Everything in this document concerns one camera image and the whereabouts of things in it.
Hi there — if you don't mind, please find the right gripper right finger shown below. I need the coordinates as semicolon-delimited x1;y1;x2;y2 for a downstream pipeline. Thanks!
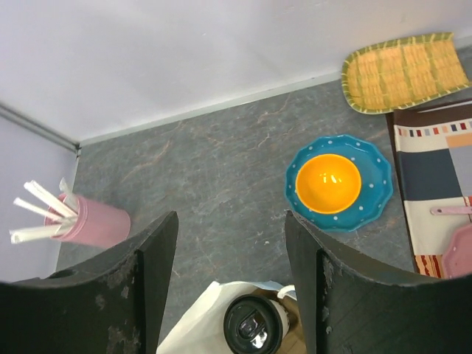
285;212;471;353

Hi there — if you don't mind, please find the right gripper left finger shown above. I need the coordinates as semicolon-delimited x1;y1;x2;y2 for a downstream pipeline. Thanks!
1;211;178;353

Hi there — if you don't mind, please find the single white paper cup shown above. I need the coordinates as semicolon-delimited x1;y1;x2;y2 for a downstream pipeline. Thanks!
269;299;290;340

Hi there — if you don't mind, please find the light blue paper bag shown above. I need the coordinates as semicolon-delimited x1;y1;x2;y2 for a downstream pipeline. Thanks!
156;281;307;353

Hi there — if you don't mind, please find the black plastic cup lid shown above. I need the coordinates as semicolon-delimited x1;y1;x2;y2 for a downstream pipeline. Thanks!
223;294;282;354

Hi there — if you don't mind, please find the pink straw holder cup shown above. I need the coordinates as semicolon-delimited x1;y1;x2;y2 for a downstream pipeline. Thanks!
51;195;131;249

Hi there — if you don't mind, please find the white wrapped straws bundle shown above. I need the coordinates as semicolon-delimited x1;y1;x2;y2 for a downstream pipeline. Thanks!
9;178;80;245

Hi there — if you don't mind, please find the pink dotted plate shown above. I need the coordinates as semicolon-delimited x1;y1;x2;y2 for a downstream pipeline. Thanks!
442;223;472;279

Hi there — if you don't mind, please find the blue dotted plate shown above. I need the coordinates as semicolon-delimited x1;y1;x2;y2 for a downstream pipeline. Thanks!
285;134;393;232

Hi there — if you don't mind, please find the orange bowl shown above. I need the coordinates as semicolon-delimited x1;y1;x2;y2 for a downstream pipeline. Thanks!
295;153;362;215

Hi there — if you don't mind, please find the colourful patterned placemat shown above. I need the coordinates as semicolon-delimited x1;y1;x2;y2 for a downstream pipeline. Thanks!
386;100;471;279

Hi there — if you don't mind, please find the yellow woven tray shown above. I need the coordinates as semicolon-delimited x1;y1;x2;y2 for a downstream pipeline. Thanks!
341;32;471;114

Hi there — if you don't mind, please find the pink handled utensil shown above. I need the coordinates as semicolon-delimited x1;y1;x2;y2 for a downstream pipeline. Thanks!
430;206;472;215

